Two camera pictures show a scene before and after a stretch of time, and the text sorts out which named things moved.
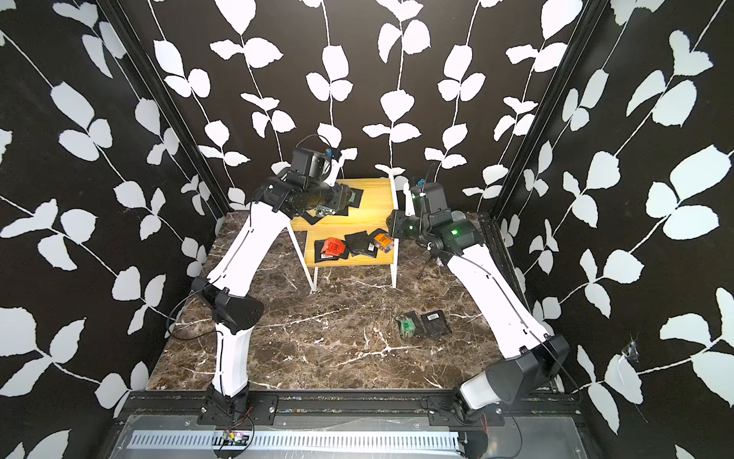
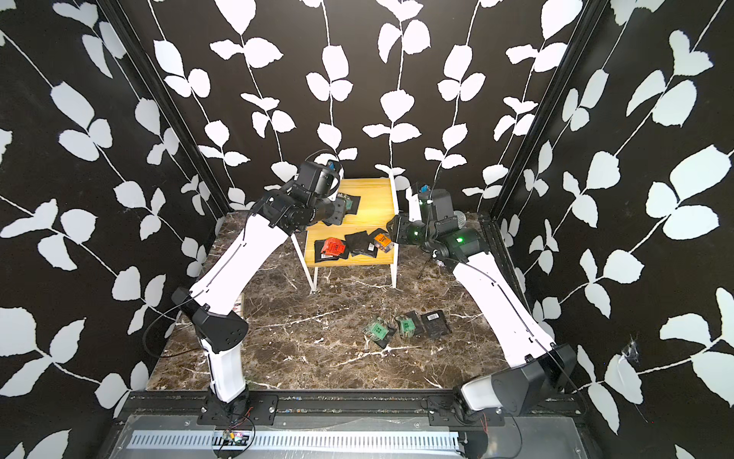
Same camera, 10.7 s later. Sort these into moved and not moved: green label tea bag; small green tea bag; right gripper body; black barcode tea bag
Moved: green label tea bag
Not moved: small green tea bag; black barcode tea bag; right gripper body
